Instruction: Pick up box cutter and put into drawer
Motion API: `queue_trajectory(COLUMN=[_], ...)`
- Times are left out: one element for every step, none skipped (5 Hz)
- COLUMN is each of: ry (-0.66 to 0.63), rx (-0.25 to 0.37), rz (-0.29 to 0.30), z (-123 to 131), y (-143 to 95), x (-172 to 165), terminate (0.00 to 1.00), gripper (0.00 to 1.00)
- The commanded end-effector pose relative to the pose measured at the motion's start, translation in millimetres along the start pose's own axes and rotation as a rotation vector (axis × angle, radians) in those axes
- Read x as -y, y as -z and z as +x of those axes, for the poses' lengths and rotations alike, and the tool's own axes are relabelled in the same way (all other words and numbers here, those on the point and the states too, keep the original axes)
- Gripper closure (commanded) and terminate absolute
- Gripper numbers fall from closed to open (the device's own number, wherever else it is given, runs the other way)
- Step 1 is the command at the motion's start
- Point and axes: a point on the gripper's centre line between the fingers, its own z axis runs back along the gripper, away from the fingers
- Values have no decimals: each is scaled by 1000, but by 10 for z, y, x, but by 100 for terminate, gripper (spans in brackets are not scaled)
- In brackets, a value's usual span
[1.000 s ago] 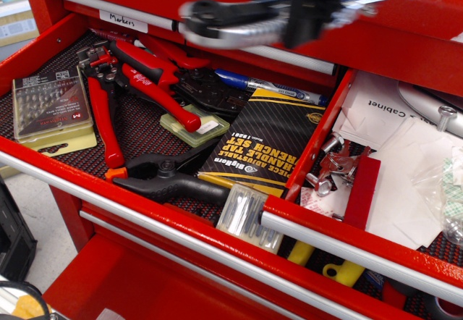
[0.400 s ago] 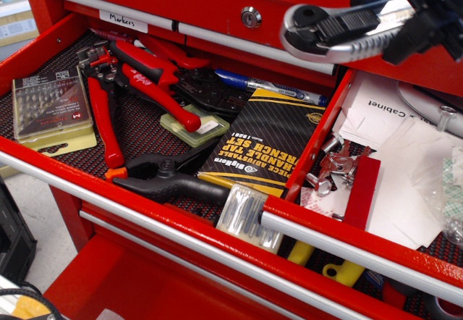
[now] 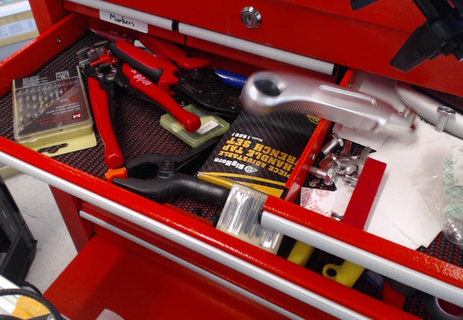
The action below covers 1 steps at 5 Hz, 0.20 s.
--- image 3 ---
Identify silver box cutter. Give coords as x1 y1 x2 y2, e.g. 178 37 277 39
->
241 71 415 135

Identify red right open drawer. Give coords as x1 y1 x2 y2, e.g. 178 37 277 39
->
260 67 463 308

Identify red open drawer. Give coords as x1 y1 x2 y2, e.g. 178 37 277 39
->
260 67 463 308
0 12 357 263

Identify black yellow tap wrench box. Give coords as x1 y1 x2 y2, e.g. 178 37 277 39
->
198 110 330 198

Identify red left open drawer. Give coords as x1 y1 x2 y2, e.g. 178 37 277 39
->
0 12 357 263

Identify silver bolt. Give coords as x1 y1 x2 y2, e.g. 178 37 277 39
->
435 106 456 132

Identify silver cabinet lock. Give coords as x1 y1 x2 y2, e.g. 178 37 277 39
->
241 6 262 29

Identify clear plastic hardware bag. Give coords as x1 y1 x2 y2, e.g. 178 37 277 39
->
412 146 462 247

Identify silver keys and bolts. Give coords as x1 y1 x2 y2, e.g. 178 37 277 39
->
308 133 374 190

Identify blue dry erase marker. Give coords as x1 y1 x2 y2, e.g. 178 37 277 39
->
215 69 247 89

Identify white cabinet manual paper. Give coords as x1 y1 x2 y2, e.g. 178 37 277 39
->
331 70 463 251

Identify red magnetic strip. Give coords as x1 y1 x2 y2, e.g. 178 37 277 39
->
342 159 386 230

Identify white red-print desiccant packet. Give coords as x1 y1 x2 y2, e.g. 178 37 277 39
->
300 187 353 221

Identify small yellow-green plastic case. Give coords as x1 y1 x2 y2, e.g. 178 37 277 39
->
160 104 230 148

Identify red crimping tool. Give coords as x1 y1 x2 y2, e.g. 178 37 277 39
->
109 35 242 132

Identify red tool chest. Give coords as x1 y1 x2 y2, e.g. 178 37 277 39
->
20 0 463 320

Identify white markers label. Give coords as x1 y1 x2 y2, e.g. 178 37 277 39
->
99 10 148 33

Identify red marker pen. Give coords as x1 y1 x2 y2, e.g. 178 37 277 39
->
90 28 145 49

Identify clear blade pack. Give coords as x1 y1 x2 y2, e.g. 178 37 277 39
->
216 184 283 254

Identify black spring clamp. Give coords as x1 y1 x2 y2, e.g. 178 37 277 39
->
105 139 229 205

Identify drill bit set package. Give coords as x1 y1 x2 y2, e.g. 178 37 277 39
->
12 67 97 156

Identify black crate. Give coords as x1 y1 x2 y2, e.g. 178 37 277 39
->
1 179 37 283

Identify silver drawer handle bar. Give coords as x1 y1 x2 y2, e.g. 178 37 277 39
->
396 82 462 138

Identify yellow handled tool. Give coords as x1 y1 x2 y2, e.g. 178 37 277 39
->
322 261 365 287

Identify yellow tool handle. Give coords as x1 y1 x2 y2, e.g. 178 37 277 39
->
287 241 315 266

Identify red wire stripper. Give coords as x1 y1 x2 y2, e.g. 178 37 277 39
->
77 41 124 169

